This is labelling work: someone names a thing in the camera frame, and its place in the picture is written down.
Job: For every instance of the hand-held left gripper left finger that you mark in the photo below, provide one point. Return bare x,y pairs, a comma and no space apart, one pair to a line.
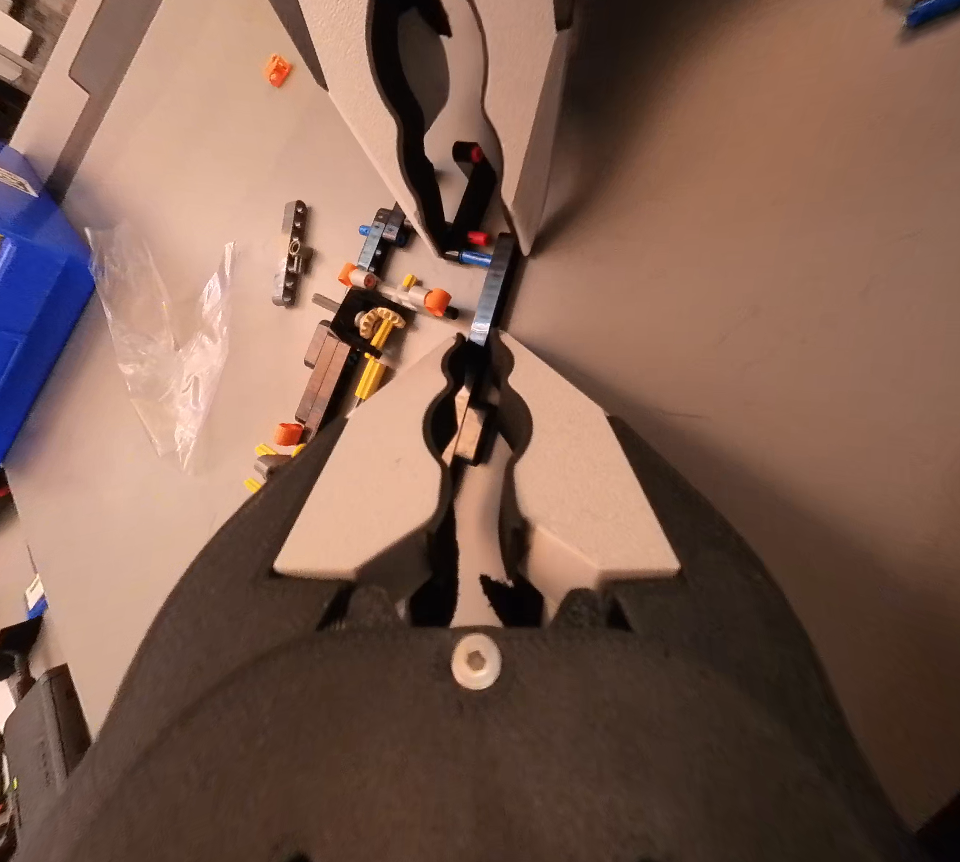
360,494

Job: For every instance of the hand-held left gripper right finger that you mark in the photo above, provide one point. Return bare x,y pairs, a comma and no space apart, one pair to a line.
592,502

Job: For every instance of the orange lego connector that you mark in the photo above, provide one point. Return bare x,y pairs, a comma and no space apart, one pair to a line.
277,70

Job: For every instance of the black lego technic model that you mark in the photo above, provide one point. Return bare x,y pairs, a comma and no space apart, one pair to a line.
491,292

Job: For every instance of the grey lego beam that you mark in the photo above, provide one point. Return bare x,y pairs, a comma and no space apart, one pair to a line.
294,277

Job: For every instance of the blue lego pin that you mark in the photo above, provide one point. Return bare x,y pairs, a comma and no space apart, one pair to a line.
934,6

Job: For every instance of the clear plastic bag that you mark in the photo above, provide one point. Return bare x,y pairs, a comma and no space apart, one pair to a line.
172,352

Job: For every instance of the white blue label card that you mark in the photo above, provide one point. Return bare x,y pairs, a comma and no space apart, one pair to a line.
34,588

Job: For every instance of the blue plastic bin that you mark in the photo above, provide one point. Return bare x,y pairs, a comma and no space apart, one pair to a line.
37,292

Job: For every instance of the black rough box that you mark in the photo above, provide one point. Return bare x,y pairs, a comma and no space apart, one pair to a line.
45,734

